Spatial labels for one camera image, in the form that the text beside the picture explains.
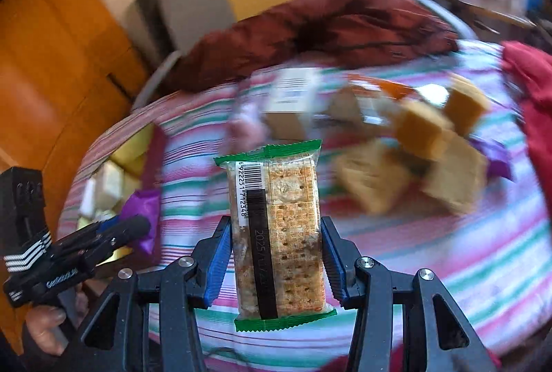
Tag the yellow sponge block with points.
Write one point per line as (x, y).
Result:
(131, 150)

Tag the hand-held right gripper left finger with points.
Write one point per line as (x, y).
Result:
(218, 264)

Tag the person's left hand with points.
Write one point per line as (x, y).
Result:
(45, 329)

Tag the dark grey chair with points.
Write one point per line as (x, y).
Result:
(144, 18)

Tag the striped tablecloth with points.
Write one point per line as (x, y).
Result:
(431, 268)

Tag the brown padded jacket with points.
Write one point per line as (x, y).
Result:
(327, 27)

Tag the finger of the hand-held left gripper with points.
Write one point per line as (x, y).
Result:
(116, 229)
(103, 255)

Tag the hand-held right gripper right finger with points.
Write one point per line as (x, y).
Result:
(334, 268)

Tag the purple snack packet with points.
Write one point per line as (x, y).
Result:
(144, 203)
(494, 158)

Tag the white barcode box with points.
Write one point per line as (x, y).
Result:
(291, 96)

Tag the orange wooden cabinet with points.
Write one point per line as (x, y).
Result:
(51, 74)

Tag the green-edged cracker packet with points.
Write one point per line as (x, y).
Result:
(289, 225)

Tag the red fleece cloth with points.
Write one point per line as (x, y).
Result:
(534, 104)

